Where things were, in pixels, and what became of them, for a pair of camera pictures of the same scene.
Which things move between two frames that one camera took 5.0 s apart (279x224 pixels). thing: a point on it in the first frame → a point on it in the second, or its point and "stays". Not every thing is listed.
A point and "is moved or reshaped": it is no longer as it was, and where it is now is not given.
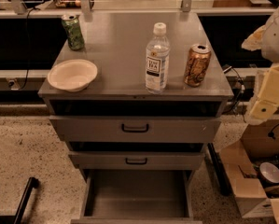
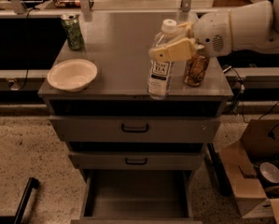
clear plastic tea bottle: (158, 54) is moved or reshaped
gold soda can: (197, 64) stays
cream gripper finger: (273, 92) → (212, 33)
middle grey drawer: (137, 160) stays
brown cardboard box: (257, 168) stays
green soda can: (74, 32) stays
